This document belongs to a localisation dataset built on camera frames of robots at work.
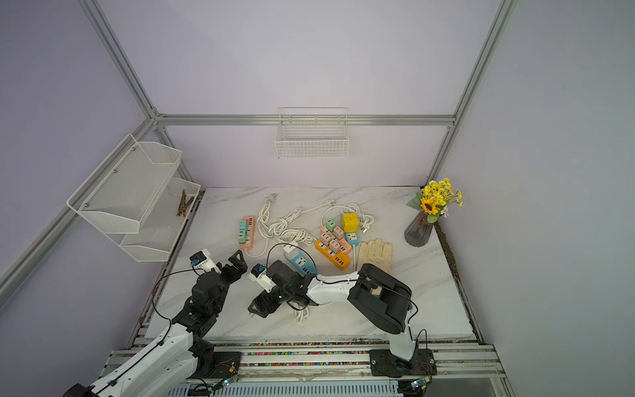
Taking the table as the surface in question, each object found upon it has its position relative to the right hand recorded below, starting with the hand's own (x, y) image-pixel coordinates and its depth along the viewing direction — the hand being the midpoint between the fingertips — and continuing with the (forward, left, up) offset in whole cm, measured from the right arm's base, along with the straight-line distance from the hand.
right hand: (260, 304), depth 82 cm
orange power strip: (+18, -27, -2) cm, 32 cm away
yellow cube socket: (+31, -33, +5) cm, 45 cm away
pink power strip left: (+37, +10, -1) cm, 38 cm away
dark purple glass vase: (+26, -60, +4) cm, 65 cm away
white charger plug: (+18, -9, +4) cm, 21 cm away
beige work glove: (+21, -44, -4) cm, 48 cm away
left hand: (+12, +9, +9) cm, 18 cm away
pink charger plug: (+24, -23, +3) cm, 33 cm away
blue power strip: (+15, -14, -1) cm, 20 cm away
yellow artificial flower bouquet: (+26, -60, +22) cm, 69 cm away
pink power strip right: (+23, -30, -1) cm, 38 cm away
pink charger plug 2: (+21, -26, +3) cm, 34 cm away
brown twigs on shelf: (+36, +34, +12) cm, 51 cm away
